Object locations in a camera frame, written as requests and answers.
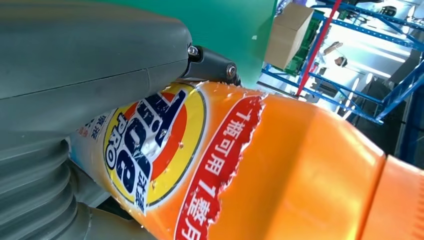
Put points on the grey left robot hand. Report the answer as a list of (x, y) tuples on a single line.
[(82, 59)]

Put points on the brown cardboard box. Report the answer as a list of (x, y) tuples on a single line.
[(286, 36)]

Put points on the red metal pole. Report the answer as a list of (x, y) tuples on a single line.
[(316, 49)]

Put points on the orange plastic bottle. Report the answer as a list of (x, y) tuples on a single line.
[(281, 172)]

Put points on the blue metal shelf rack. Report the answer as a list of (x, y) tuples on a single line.
[(394, 96)]

